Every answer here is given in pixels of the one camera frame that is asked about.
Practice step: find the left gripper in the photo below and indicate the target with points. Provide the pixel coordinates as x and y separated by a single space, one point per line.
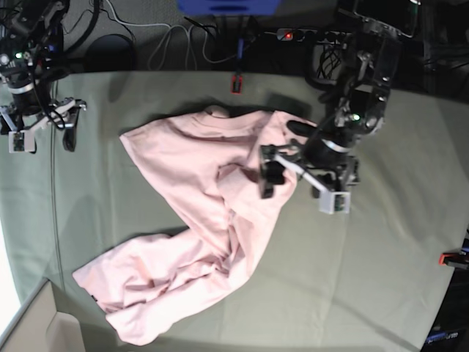
274 161

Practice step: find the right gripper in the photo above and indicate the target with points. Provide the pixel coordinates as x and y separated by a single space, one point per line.
62 115

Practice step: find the pink printed t-shirt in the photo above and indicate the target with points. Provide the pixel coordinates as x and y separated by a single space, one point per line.
206 168

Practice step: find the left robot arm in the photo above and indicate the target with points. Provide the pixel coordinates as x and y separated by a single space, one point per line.
355 104

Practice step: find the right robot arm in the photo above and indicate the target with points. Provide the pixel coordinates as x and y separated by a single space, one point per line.
31 53

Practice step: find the black round stool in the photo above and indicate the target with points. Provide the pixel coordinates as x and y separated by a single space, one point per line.
109 53

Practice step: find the red black clamp middle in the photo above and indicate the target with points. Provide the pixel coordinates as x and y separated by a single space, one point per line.
237 78

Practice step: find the red black clamp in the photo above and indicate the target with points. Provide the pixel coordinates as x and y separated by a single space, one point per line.
237 78
457 259

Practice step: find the green table cloth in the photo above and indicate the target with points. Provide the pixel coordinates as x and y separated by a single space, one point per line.
365 281

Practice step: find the black power strip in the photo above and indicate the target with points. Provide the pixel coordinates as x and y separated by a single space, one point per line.
321 37

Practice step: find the blue plastic box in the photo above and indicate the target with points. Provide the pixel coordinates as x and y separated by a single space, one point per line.
228 7

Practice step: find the white cardboard box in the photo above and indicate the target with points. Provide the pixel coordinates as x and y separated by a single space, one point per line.
40 326

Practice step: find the red black clamp right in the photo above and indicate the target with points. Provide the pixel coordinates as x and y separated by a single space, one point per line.
457 259

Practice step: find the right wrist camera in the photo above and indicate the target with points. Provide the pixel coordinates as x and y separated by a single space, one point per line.
21 142

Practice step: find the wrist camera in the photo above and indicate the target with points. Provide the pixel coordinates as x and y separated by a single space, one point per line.
331 202
21 142

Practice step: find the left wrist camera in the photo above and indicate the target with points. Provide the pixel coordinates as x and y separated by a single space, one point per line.
331 202

